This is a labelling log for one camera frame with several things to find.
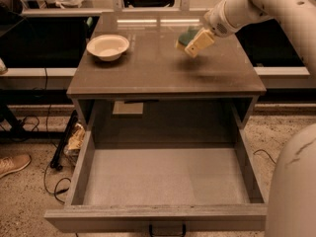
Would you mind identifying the black drawer handle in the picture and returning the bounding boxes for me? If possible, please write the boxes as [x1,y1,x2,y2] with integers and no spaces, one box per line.
[148,224,187,237]

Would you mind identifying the green yellow sponge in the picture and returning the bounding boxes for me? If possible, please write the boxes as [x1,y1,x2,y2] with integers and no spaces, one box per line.
[175,27,199,51]

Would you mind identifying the black cable floor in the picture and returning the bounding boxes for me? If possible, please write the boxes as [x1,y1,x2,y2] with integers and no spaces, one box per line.
[42,161,72,204]
[252,148,277,166]

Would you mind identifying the crumpled snack bag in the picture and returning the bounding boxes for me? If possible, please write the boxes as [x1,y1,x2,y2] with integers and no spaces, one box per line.
[63,123,85,166]

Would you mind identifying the grey cabinet with counter top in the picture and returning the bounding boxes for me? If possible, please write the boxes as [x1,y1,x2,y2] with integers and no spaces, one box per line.
[67,12,266,148]

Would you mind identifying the tan shoe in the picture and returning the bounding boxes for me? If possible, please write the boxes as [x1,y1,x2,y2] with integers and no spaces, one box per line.
[0,154,31,178]

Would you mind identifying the black cable left floor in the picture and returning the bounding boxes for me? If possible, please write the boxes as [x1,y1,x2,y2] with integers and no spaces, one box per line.
[42,161,72,204]

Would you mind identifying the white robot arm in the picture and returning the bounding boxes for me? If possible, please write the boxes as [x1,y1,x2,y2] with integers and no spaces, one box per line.
[204,0,316,237]

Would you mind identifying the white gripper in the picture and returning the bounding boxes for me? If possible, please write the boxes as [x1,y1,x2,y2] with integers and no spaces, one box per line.
[185,0,245,58]

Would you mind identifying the open grey top drawer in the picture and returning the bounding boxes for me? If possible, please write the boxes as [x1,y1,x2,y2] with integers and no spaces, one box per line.
[44,126,267,233]

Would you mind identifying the black folded stand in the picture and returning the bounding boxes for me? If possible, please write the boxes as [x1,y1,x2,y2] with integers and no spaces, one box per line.
[49,111,78,171]

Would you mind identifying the white bowl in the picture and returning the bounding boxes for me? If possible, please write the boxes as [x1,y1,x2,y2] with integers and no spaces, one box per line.
[87,35,129,61]

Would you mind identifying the black cable right floor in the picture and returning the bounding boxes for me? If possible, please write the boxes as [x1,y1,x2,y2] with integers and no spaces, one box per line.
[252,148,277,166]

